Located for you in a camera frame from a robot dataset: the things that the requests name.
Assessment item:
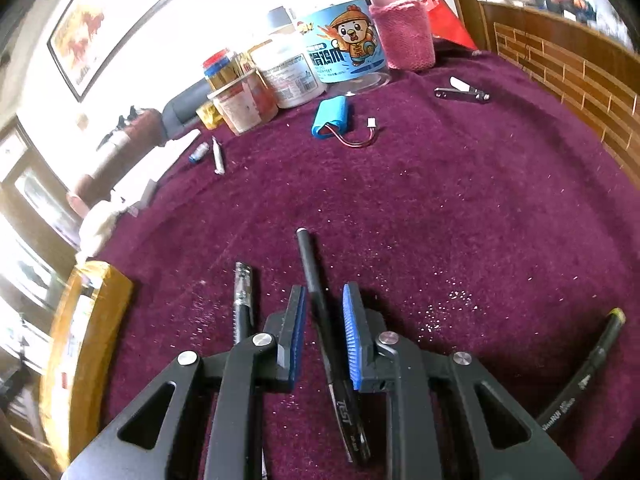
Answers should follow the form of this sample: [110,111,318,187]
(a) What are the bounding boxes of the framed wall picture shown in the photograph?
[46,0,221,103]

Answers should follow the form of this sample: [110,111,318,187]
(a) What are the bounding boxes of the silver pen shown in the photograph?
[210,136,226,176]

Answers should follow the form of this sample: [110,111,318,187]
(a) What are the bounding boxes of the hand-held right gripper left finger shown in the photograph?
[62,285,307,480]

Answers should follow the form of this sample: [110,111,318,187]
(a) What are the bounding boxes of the wooden cabinet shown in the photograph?
[440,0,640,186]

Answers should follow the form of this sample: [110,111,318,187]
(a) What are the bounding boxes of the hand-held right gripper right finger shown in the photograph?
[343,282,582,480]

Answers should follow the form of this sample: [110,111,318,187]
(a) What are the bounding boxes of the blue battery pack with cable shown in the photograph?
[311,95,381,150]

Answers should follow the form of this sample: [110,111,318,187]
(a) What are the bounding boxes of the black marker with yellow cap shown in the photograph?
[536,307,627,428]

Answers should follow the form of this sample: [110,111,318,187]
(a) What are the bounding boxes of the white paper sheet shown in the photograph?
[107,128,202,211]

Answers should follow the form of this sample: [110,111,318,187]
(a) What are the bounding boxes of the clear jar with blue label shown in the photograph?
[290,0,393,92]

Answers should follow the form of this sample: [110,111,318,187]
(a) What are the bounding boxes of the red bag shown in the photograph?
[417,0,478,51]

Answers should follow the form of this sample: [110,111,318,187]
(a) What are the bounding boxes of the white plastic tub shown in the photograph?
[255,40,328,110]

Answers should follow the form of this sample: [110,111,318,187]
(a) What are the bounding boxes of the slim black pen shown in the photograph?
[296,227,372,463]

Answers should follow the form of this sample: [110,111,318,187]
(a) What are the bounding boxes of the white crumpled tissue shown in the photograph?
[77,199,126,256]

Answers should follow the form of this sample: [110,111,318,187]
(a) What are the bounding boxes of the bottle with pink knitted sleeve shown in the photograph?
[367,0,437,72]

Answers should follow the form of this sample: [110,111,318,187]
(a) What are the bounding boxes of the gel pen with clear grip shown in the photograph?
[233,261,257,346]

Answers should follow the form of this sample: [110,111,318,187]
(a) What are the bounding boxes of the dark grey sofa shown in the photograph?
[160,80,221,136]

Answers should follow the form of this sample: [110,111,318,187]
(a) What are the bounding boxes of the cardboard box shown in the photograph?
[39,259,135,471]

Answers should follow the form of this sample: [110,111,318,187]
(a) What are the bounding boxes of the glass display cabinet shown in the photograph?
[0,120,81,376]

